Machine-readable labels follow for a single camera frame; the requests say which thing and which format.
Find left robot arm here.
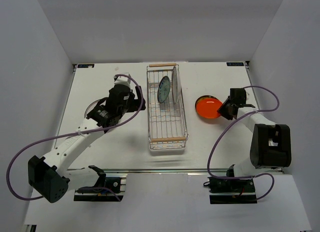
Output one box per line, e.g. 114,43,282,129
28,82,146,203

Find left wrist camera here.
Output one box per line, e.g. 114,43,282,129
113,73,131,89

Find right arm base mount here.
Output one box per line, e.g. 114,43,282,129
203,177,257,205

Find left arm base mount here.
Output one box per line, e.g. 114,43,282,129
73,173,127,202

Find wire dish rack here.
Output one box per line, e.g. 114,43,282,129
146,63,189,151

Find aluminium table rail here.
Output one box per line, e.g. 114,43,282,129
67,168,283,174

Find dark patterned plate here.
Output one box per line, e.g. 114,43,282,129
157,76,171,103

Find orange plate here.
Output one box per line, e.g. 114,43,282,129
195,97,224,119

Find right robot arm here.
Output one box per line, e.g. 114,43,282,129
217,88,292,192

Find yellow patterned plate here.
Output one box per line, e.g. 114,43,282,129
194,94,223,121

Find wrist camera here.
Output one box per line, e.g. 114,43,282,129
246,92,250,102
113,73,131,89

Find large white plate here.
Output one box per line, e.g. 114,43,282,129
171,65,181,104
84,97,107,118

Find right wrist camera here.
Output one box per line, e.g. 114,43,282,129
246,92,250,102

